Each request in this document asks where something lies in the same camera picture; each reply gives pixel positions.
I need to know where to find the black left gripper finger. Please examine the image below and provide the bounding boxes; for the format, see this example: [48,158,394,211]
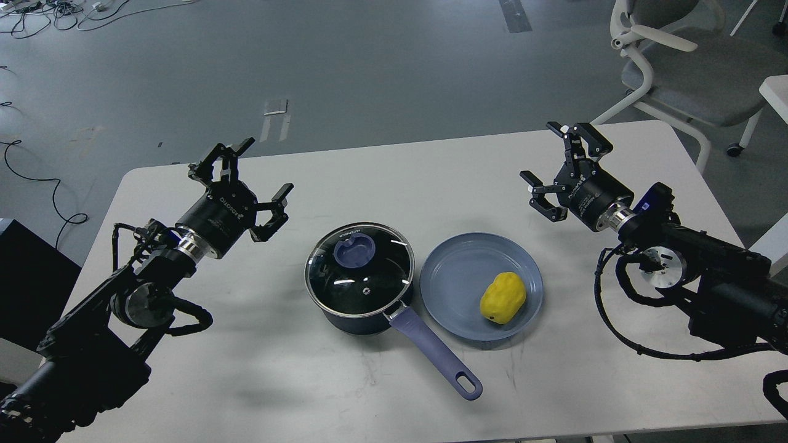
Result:
[188,137,256,193]
[249,183,294,243]

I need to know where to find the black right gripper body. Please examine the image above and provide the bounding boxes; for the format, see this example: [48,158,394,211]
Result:
[565,169,634,232]

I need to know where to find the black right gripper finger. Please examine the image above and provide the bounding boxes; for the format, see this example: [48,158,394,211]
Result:
[520,170,568,222]
[546,121,614,180]

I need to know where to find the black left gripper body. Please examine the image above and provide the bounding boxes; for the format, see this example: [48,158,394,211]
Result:
[175,182,258,259]

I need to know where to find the glass pot lid blue knob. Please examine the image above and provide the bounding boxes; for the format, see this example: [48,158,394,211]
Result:
[305,223,416,319]

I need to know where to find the yellow toy potato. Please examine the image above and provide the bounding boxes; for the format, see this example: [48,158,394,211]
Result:
[479,272,527,325]

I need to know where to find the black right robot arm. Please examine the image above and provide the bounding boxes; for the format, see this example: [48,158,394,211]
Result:
[520,121,787,362]

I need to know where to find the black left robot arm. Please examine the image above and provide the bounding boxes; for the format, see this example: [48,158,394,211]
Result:
[2,137,294,442]

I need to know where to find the blue plate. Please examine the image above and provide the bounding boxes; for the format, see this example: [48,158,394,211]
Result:
[419,233,544,342]

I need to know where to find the white grey office chair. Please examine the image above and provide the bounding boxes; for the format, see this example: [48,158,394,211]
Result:
[593,1,786,172]

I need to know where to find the white table edge right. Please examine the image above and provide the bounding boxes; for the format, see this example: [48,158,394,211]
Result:
[759,74,788,124]

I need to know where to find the black box at left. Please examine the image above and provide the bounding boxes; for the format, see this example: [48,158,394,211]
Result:
[1,218,81,351]

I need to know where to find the dark pot purple handle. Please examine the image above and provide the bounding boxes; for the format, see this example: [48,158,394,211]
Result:
[312,256,483,401]

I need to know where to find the black floor cable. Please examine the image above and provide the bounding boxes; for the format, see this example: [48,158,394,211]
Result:
[0,65,89,250]

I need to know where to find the tangled cables on floor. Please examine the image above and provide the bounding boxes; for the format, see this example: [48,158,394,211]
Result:
[0,0,198,39]

